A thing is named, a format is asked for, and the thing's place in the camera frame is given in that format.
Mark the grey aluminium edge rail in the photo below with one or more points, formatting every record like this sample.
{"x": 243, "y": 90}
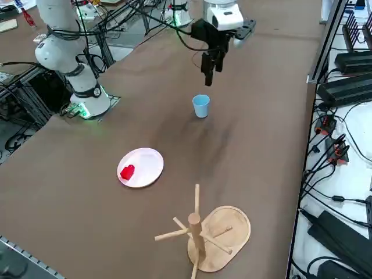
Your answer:
{"x": 29, "y": 256}

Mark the wooden board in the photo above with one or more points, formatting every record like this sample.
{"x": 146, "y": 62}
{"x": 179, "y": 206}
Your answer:
{"x": 7, "y": 25}

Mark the orange black connector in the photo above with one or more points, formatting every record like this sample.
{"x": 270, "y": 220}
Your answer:
{"x": 325, "y": 125}
{"x": 337, "y": 151}

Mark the red bottle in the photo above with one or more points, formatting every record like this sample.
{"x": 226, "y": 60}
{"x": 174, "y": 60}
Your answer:
{"x": 29, "y": 17}

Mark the black power brick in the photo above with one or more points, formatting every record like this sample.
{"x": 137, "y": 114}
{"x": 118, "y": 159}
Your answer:
{"x": 340, "y": 238}
{"x": 354, "y": 61}
{"x": 346, "y": 90}
{"x": 334, "y": 270}

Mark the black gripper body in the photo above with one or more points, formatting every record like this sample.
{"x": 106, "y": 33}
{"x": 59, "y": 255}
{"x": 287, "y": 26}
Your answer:
{"x": 212, "y": 39}

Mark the black aluminium frame stand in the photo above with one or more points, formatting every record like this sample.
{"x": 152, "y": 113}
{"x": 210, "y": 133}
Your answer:
{"x": 43, "y": 87}

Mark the pink round plate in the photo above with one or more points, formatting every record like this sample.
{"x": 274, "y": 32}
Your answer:
{"x": 148, "y": 165}

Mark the wooden cup rack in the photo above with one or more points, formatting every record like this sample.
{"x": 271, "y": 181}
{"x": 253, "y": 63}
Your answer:
{"x": 229, "y": 221}

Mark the red block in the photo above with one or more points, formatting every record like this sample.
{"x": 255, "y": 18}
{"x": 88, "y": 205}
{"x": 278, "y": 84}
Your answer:
{"x": 128, "y": 172}

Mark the black slotted stand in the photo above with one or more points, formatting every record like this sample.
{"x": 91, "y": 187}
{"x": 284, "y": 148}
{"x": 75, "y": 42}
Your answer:
{"x": 348, "y": 29}

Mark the aluminium frame post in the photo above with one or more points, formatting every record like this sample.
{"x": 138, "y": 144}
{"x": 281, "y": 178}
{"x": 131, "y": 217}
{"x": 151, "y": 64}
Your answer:
{"x": 326, "y": 43}

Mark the blue plastic cup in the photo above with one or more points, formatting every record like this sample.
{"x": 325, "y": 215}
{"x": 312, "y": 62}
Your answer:
{"x": 201, "y": 109}

